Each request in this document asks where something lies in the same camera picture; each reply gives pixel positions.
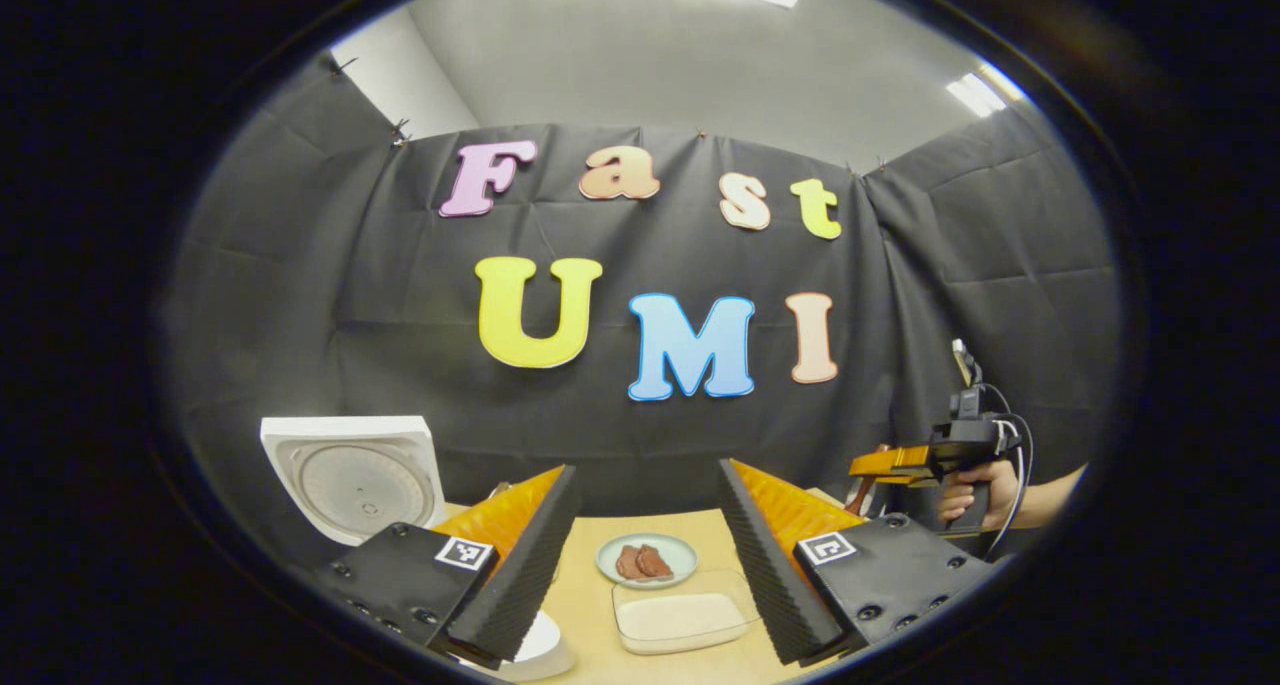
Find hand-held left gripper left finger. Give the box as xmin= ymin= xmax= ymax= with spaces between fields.
xmin=310 ymin=463 xmax=583 ymax=666

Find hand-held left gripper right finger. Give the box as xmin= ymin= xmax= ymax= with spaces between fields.
xmin=716 ymin=457 xmax=991 ymax=666

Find brown wooden spoon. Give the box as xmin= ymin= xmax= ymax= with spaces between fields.
xmin=845 ymin=443 xmax=892 ymax=517

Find clear container of rice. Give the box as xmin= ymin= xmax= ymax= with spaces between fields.
xmin=611 ymin=569 xmax=764 ymax=657

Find white rice cooker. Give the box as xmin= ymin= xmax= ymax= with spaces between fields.
xmin=260 ymin=414 xmax=577 ymax=682

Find pale green plate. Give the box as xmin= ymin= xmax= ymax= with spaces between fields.
xmin=595 ymin=532 xmax=700 ymax=591

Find red meat slices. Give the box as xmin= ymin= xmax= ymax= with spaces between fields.
xmin=614 ymin=542 xmax=675 ymax=581

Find black backdrop cloth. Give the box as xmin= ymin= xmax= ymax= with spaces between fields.
xmin=165 ymin=50 xmax=1121 ymax=566

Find small ceiling light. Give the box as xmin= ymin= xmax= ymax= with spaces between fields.
xmin=944 ymin=61 xmax=1027 ymax=119

